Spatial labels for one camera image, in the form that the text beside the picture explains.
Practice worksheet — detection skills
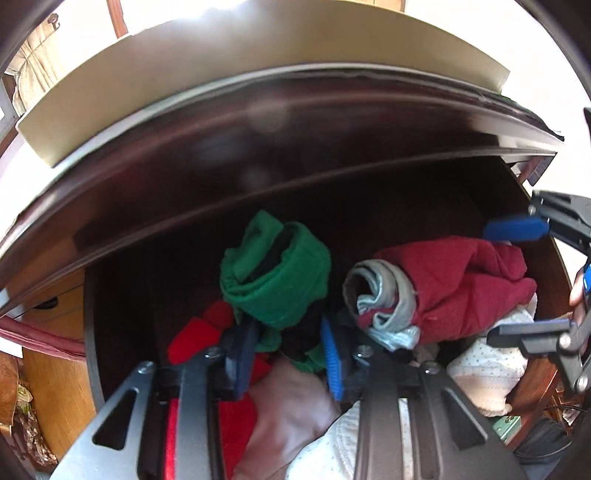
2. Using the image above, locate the maroon underwear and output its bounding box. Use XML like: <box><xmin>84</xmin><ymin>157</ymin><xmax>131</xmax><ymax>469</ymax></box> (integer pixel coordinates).
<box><xmin>374</xmin><ymin>236</ymin><xmax>537</xmax><ymax>344</ymax></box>

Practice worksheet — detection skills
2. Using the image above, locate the green underwear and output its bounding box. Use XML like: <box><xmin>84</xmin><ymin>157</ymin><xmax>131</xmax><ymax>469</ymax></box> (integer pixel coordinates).
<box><xmin>219</xmin><ymin>209</ymin><xmax>333</xmax><ymax>375</ymax></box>

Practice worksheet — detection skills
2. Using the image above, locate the grey white rolled underwear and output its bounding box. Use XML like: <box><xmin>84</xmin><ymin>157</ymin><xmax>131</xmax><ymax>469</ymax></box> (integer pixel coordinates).
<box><xmin>342</xmin><ymin>259</ymin><xmax>421</xmax><ymax>352</ymax></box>

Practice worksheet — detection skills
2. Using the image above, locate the person's right hand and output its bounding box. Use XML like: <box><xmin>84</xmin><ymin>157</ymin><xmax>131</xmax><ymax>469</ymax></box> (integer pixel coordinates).
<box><xmin>569</xmin><ymin>269</ymin><xmax>586</xmax><ymax>324</ymax></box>

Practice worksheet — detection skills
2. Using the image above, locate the pink underwear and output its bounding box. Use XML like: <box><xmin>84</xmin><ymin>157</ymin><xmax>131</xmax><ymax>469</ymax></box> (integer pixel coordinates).
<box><xmin>232</xmin><ymin>357</ymin><xmax>341</xmax><ymax>479</ymax></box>

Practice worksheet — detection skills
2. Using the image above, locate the red underwear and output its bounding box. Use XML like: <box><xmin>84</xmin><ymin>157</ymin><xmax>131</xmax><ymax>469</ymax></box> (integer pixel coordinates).
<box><xmin>167</xmin><ymin>300</ymin><xmax>259</xmax><ymax>479</ymax></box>

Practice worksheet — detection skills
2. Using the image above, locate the striped beige curtain right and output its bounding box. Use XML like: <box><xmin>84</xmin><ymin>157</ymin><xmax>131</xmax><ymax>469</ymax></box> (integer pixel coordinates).
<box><xmin>5</xmin><ymin>12</ymin><xmax>60</xmax><ymax>116</ymax></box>

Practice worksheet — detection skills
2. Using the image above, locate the cream dotted underwear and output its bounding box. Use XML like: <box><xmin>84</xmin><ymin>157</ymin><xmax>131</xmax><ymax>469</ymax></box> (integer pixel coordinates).
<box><xmin>414</xmin><ymin>294</ymin><xmax>541</xmax><ymax>419</ymax></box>

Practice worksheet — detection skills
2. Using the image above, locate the flat cardboard box lid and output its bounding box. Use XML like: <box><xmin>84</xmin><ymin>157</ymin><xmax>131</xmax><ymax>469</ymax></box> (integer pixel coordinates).
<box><xmin>16</xmin><ymin>1</ymin><xmax>509</xmax><ymax>166</ymax></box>

